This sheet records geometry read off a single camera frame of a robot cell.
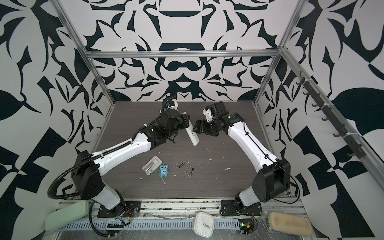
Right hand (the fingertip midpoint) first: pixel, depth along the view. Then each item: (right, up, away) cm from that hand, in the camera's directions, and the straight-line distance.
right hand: (199, 129), depth 79 cm
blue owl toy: (-20, -24, +7) cm, 32 cm away
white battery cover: (-27, -22, +8) cm, 36 cm away
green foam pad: (-65, -40, -9) cm, 77 cm away
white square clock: (+2, -42, -11) cm, 43 cm away
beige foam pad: (+40, -41, -12) cm, 58 cm away
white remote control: (-4, -3, -1) cm, 5 cm away
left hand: (-4, +8, -2) cm, 10 cm away
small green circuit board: (+21, -45, -8) cm, 50 cm away
